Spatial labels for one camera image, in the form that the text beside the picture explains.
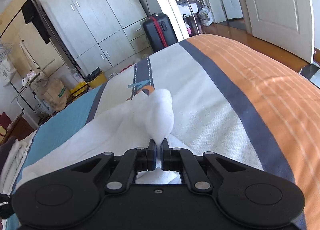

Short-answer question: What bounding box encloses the white folded garment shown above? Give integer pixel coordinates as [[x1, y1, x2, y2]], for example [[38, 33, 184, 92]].
[[0, 140, 34, 195]]

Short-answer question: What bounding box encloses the rolling side table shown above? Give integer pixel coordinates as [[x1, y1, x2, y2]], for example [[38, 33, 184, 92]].
[[11, 59, 68, 121]]

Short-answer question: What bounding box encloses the white wardrobe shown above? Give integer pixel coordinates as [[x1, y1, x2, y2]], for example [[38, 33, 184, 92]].
[[34, 0, 150, 69]]

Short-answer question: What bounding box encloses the pink bag with beige strap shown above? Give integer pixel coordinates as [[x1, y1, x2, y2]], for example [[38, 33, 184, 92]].
[[19, 42, 40, 78]]

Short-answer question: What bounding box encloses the brown paper bag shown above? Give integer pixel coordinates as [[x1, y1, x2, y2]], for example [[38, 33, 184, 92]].
[[40, 78, 71, 113]]

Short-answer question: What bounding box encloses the metal shelf rack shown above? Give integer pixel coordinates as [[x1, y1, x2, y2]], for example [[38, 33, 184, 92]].
[[161, 0, 200, 33]]

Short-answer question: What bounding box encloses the white package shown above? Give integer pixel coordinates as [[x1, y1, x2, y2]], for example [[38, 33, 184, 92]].
[[71, 69, 84, 83]]

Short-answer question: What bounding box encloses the white plastic bag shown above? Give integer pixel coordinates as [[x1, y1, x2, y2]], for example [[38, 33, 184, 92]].
[[199, 5, 214, 27], [34, 103, 50, 121]]

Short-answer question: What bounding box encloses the beige wooden cabinet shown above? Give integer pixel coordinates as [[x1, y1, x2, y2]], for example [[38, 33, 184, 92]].
[[0, 0, 75, 88]]

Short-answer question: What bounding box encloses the wooden nightstand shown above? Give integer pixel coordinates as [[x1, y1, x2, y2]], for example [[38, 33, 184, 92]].
[[0, 115, 38, 146]]

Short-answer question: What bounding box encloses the dark brown folded sweater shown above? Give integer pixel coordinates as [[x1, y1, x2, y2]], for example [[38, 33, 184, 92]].
[[0, 135, 17, 171]]

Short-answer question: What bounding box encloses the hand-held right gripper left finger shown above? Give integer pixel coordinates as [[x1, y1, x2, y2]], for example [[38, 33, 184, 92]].
[[67, 139, 158, 194]]

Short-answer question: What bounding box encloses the yellow trash bin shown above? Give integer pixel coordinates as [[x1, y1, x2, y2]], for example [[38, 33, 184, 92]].
[[84, 69, 107, 89]]

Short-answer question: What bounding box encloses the white tote bag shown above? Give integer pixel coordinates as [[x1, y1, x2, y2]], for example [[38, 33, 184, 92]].
[[0, 58, 17, 87]]

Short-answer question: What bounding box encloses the black suitcase with red stripe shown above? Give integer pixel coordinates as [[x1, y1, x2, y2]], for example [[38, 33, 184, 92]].
[[141, 13, 178, 53]]

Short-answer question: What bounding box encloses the black hanging garment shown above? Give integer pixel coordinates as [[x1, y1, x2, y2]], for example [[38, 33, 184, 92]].
[[21, 0, 52, 44]]

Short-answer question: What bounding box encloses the bed with striped sheet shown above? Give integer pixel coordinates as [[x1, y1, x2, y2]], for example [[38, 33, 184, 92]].
[[0, 34, 320, 230]]

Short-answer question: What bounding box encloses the yellow plastic bag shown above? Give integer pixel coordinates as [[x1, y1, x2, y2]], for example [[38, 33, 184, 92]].
[[70, 82, 89, 101]]

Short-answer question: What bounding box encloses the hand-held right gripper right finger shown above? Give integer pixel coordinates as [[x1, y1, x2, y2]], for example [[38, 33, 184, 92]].
[[161, 139, 251, 194]]

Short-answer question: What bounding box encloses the white shirt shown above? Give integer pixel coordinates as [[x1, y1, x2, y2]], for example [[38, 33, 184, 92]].
[[21, 88, 193, 185]]

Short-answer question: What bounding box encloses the bundle of clothes hangers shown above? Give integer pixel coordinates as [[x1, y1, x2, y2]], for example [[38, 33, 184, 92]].
[[0, 42, 14, 59]]

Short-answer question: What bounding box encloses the large white panel door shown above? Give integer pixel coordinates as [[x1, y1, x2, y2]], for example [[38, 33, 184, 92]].
[[235, 0, 315, 64]]

